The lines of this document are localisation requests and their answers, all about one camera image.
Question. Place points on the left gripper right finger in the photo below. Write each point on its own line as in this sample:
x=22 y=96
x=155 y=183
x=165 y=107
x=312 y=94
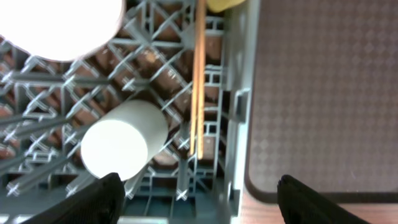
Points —
x=299 y=204

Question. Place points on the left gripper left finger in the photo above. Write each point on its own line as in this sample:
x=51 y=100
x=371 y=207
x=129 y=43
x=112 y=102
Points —
x=100 y=202

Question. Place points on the white cup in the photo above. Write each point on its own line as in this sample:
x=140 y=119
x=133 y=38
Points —
x=124 y=140

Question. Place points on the wooden chopstick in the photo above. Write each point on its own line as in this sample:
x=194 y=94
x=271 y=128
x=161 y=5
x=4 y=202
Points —
x=201 y=75
x=194 y=101

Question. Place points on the yellow plate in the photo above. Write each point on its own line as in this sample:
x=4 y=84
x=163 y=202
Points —
x=222 y=5

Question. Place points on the brown serving tray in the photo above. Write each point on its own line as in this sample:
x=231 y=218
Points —
x=324 y=105

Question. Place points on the grey plastic dish rack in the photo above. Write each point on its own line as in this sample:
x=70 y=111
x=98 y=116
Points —
x=47 y=107

